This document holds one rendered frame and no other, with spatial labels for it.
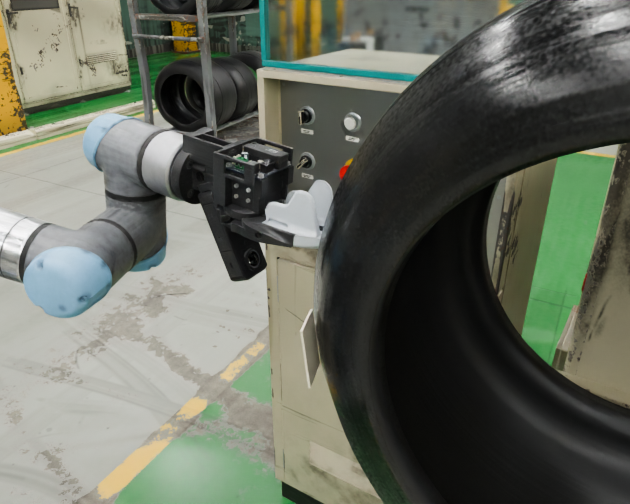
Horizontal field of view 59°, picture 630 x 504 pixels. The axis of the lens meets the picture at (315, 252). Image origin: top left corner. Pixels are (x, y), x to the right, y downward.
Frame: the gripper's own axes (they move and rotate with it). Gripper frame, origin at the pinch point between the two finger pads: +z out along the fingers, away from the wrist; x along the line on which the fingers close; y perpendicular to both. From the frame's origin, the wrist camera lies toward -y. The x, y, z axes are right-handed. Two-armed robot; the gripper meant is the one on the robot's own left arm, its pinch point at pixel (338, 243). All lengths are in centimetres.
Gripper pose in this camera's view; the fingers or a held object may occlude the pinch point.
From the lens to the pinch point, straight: 57.6
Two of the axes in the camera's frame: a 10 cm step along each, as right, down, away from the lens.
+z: 8.4, 3.3, -4.3
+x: 5.3, -3.9, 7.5
